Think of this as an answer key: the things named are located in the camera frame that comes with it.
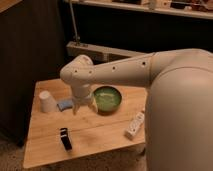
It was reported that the long low wooden bench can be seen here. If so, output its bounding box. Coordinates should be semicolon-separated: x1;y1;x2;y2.
66;41;142;62

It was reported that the small wooden table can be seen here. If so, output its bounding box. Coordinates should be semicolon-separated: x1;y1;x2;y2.
23;79;146;169

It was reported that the metal pole stand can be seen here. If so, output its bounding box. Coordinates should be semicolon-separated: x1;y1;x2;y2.
68;0;87;47

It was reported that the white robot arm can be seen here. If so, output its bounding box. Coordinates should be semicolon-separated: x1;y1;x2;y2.
60;49;213;171

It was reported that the upper wooden shelf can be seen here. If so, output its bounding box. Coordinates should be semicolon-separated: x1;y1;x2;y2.
64;0;213;20

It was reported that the dark curtain panel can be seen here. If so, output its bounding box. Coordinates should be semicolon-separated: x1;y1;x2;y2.
0;0;65;146

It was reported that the green bowl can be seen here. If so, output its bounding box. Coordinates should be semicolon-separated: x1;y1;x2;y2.
93;86;122;112

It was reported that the white remote controller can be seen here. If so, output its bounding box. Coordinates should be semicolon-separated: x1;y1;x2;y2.
124;111;145;140

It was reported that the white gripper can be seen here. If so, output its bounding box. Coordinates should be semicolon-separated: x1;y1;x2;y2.
71;84;98;115

